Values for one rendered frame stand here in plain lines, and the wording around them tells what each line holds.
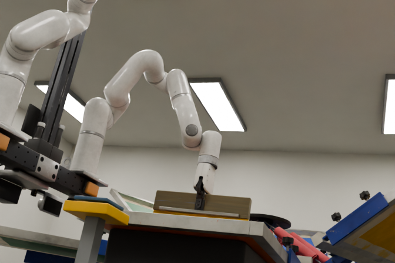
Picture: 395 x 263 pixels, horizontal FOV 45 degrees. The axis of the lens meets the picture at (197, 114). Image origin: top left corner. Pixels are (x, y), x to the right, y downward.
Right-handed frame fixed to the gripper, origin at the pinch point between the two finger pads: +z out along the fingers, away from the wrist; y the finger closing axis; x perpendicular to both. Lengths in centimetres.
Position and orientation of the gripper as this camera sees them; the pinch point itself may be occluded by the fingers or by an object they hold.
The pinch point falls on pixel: (201, 206)
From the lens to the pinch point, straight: 173.1
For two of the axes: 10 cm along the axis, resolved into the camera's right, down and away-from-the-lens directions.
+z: -1.6, 9.0, -4.0
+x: 9.4, 0.1, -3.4
